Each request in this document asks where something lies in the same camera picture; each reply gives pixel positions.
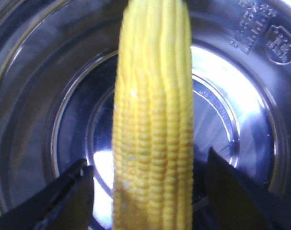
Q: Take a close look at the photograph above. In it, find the yellow corn cob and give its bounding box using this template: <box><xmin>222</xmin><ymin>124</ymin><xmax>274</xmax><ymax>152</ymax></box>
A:
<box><xmin>112</xmin><ymin>0</ymin><xmax>193</xmax><ymax>230</ymax></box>

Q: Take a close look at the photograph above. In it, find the pale green electric cooking pot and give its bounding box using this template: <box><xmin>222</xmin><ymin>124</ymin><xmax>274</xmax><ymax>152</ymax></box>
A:
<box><xmin>0</xmin><ymin>0</ymin><xmax>291</xmax><ymax>230</ymax></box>

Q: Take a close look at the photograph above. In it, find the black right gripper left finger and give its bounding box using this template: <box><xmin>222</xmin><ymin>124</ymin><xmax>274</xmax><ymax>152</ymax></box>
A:
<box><xmin>0</xmin><ymin>159</ymin><xmax>94</xmax><ymax>230</ymax></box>

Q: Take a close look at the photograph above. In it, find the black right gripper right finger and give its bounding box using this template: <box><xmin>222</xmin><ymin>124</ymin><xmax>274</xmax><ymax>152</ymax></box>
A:
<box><xmin>205</xmin><ymin>147</ymin><xmax>291</xmax><ymax>230</ymax></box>

